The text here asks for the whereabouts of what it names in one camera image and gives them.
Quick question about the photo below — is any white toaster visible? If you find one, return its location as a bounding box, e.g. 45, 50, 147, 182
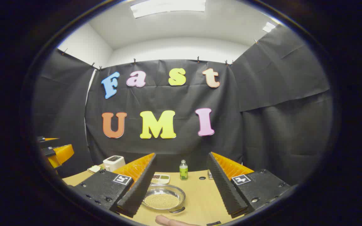
103, 155, 126, 172

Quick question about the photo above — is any green label drink bottle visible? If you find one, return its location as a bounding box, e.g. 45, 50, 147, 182
179, 159, 189, 180

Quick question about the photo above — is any pile of soybeans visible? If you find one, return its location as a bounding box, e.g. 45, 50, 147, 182
145, 193, 180, 210

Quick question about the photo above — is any steel pot with black handle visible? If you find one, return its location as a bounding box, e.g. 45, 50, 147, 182
142, 184, 186, 214

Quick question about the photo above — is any white divided bean tray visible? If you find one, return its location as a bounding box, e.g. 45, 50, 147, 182
151, 174, 170, 184

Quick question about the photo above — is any small ceiling light panel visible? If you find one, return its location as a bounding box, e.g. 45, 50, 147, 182
262, 21, 276, 33

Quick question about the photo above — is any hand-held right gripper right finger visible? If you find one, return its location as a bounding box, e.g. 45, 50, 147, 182
207, 152, 291, 218

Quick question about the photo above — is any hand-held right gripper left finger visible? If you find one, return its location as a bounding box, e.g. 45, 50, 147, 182
74, 153, 156, 218

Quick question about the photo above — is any large ceiling light panel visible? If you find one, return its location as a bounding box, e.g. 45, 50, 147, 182
131, 0, 206, 18

